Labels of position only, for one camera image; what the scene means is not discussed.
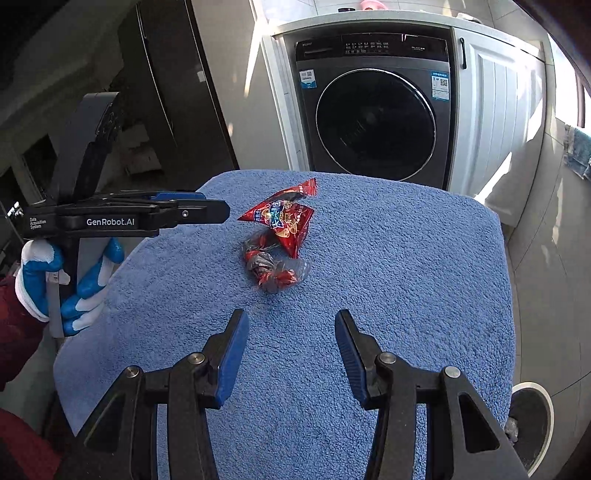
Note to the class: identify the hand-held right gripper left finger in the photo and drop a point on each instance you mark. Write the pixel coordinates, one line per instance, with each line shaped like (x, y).
(233, 355)

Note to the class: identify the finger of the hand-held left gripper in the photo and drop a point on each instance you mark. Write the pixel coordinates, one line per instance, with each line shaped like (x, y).
(198, 213)
(178, 196)

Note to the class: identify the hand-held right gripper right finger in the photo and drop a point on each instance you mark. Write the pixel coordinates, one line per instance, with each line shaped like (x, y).
(351, 355)

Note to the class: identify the clear plastic bag red ties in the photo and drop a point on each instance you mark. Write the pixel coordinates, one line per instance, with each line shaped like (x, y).
(272, 277)

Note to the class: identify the red snack packet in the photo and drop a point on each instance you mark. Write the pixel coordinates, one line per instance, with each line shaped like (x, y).
(286, 221)

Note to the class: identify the white rimmed trash bin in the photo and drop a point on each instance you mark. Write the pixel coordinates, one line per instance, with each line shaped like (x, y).
(531, 415)

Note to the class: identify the person's left forearm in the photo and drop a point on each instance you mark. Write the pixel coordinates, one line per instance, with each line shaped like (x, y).
(18, 332)

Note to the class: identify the person's left hand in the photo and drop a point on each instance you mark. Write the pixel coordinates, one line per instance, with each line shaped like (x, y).
(37, 272)

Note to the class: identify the cardboard box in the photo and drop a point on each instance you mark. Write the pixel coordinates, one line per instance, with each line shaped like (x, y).
(143, 159)

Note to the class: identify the blue towel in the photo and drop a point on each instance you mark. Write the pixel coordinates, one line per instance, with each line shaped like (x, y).
(392, 277)

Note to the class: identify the dark grey refrigerator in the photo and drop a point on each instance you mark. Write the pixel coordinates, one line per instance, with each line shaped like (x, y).
(184, 92)

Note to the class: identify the dark grey washing machine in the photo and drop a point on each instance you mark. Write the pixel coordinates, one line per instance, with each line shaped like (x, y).
(374, 120)

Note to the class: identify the person's dark red clothing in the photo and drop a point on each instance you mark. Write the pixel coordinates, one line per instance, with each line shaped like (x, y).
(23, 447)

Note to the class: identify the pink plastic item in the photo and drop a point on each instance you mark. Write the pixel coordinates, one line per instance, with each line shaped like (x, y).
(374, 4)

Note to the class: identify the blue denim cloth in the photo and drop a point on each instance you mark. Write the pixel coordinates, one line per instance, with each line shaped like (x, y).
(579, 152)

